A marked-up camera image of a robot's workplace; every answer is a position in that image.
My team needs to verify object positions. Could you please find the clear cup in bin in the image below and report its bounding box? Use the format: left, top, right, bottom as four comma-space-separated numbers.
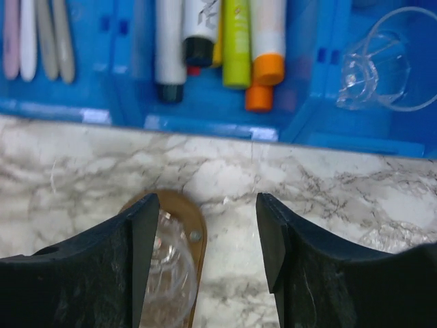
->
337, 6, 436, 112

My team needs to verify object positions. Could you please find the white tube orange cap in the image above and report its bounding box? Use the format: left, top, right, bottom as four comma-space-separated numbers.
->
250, 0, 287, 86

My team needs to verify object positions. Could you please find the pink toothbrush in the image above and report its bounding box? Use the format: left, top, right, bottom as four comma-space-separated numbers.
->
3, 0, 20, 80

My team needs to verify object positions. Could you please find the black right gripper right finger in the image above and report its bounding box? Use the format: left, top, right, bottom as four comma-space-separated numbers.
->
256, 193, 436, 327

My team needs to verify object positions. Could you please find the orange toothpaste tube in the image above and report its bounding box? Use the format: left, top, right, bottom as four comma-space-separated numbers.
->
245, 83, 274, 113

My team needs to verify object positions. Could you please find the brown wooden tray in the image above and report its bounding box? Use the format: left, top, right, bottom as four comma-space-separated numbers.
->
121, 189, 208, 327

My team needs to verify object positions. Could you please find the lime green toothpaste tube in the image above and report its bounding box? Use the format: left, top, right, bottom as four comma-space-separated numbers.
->
223, 0, 251, 90

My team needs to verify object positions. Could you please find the blue bin with cups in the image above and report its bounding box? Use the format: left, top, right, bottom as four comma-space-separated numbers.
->
294, 1, 436, 159

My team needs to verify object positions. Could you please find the blue bin with toothpastes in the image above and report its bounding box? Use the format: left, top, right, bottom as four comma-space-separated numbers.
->
111, 1, 338, 143

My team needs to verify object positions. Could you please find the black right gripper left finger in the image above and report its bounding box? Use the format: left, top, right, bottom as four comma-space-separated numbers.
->
1, 194, 159, 327

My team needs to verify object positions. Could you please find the white toothbrush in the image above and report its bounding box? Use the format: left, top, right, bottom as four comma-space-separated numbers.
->
20, 0, 38, 81

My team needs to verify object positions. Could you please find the grey toothbrush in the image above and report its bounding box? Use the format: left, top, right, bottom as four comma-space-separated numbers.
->
52, 0, 75, 84
36, 0, 59, 81

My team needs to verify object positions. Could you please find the blue bin with toothbrushes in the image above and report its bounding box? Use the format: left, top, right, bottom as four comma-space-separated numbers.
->
1, 1, 134, 126

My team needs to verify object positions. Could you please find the yellow toothpaste tube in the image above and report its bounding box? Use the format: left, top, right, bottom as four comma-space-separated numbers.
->
212, 14, 223, 68

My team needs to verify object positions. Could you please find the white tube dark cap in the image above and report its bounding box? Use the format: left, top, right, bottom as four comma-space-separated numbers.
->
155, 0, 187, 103

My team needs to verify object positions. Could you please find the clear cup on tray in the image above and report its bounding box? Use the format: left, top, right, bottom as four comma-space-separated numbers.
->
140, 210, 197, 327

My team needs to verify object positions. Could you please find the white tube black cap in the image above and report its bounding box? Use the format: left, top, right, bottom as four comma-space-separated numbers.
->
182, 0, 221, 68

